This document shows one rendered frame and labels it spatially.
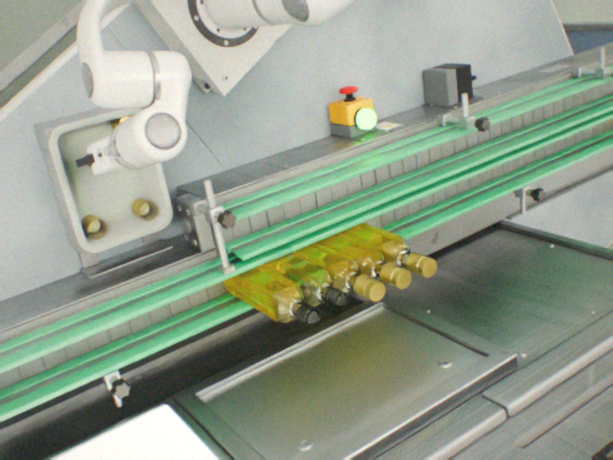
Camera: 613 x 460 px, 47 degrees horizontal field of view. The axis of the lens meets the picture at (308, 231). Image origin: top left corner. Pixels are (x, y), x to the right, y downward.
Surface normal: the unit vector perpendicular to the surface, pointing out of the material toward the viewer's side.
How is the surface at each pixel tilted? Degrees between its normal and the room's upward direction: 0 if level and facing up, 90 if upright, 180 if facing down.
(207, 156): 0
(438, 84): 90
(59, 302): 90
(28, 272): 0
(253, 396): 90
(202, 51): 4
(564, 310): 90
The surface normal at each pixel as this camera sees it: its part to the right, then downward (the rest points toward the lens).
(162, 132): 0.49, -0.03
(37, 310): -0.16, -0.92
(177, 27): 0.60, 0.18
